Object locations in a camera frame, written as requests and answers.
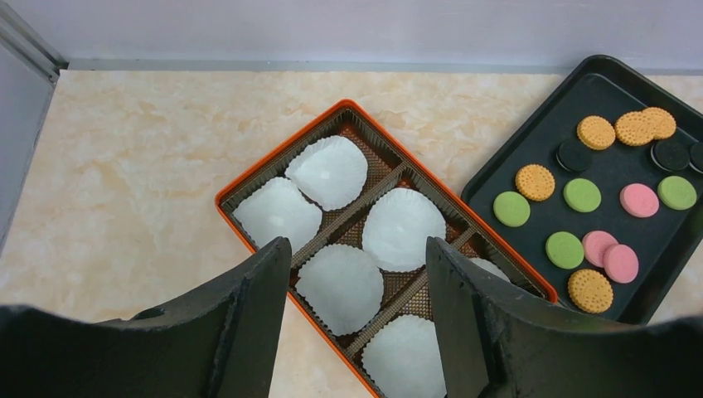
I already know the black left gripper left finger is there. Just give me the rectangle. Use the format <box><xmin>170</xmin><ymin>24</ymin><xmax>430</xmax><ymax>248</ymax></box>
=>
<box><xmin>1</xmin><ymin>237</ymin><xmax>292</xmax><ymax>397</ymax></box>

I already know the black baking tray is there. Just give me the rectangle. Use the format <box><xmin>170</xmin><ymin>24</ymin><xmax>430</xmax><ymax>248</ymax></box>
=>
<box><xmin>461</xmin><ymin>55</ymin><xmax>702</xmax><ymax>324</ymax></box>

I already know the orange cookie tin box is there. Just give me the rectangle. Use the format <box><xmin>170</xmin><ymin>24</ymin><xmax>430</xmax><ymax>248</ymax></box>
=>
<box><xmin>215</xmin><ymin>99</ymin><xmax>557</xmax><ymax>397</ymax></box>

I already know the black sandwich cookie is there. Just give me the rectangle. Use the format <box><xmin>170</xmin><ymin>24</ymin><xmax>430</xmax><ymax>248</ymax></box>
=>
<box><xmin>555</xmin><ymin>139</ymin><xmax>593</xmax><ymax>172</ymax></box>
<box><xmin>650</xmin><ymin>140</ymin><xmax>690</xmax><ymax>172</ymax></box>
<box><xmin>689</xmin><ymin>142</ymin><xmax>703</xmax><ymax>174</ymax></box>

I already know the green sandwich cookie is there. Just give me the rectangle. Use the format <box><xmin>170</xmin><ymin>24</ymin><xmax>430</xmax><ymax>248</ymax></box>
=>
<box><xmin>492</xmin><ymin>191</ymin><xmax>531</xmax><ymax>227</ymax></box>
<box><xmin>545</xmin><ymin>231</ymin><xmax>584</xmax><ymax>269</ymax></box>
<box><xmin>657</xmin><ymin>176</ymin><xmax>697</xmax><ymax>211</ymax></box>
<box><xmin>563</xmin><ymin>178</ymin><xmax>602</xmax><ymax>213</ymax></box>

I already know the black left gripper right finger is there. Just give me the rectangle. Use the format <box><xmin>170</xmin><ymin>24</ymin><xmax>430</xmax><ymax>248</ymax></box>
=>
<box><xmin>426</xmin><ymin>237</ymin><xmax>702</xmax><ymax>397</ymax></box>

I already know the white paper cupcake liner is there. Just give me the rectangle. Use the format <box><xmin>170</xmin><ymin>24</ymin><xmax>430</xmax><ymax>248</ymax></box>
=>
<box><xmin>469</xmin><ymin>257</ymin><xmax>511</xmax><ymax>283</ymax></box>
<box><xmin>295</xmin><ymin>244</ymin><xmax>384</xmax><ymax>336</ymax></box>
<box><xmin>233</xmin><ymin>177</ymin><xmax>322</xmax><ymax>253</ymax></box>
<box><xmin>361</xmin><ymin>315</ymin><xmax>447</xmax><ymax>397</ymax></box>
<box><xmin>285</xmin><ymin>136</ymin><xmax>368</xmax><ymax>211</ymax></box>
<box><xmin>361</xmin><ymin>187</ymin><xmax>446</xmax><ymax>273</ymax></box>

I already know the pink sandwich cookie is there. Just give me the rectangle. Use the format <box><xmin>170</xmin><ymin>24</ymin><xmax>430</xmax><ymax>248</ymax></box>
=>
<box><xmin>619</xmin><ymin>183</ymin><xmax>660</xmax><ymax>218</ymax></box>
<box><xmin>603</xmin><ymin>244</ymin><xmax>639</xmax><ymax>284</ymax></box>
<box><xmin>582</xmin><ymin>230</ymin><xmax>618</xmax><ymax>268</ymax></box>

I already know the yellow sandwich cookie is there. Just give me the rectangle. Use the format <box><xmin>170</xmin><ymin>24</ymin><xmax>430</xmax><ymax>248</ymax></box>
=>
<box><xmin>515</xmin><ymin>163</ymin><xmax>555</xmax><ymax>201</ymax></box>
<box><xmin>614</xmin><ymin>111</ymin><xmax>654</xmax><ymax>147</ymax></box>
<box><xmin>567</xmin><ymin>269</ymin><xmax>613</xmax><ymax>314</ymax></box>
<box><xmin>642</xmin><ymin>107</ymin><xmax>676</xmax><ymax>140</ymax></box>
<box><xmin>576</xmin><ymin>115</ymin><xmax>616</xmax><ymax>151</ymax></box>

